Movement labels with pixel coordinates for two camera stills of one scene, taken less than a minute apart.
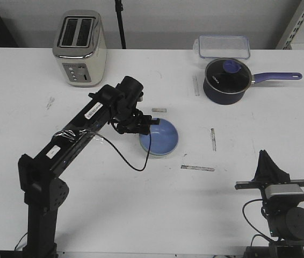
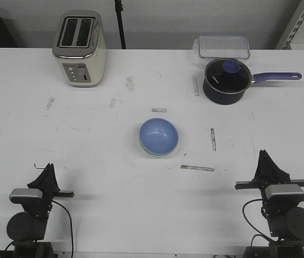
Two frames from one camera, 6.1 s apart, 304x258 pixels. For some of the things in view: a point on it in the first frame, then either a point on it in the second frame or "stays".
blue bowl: [164, 138] stays
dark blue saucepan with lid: [226, 80] stays
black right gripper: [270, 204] stays
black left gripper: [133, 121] → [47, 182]
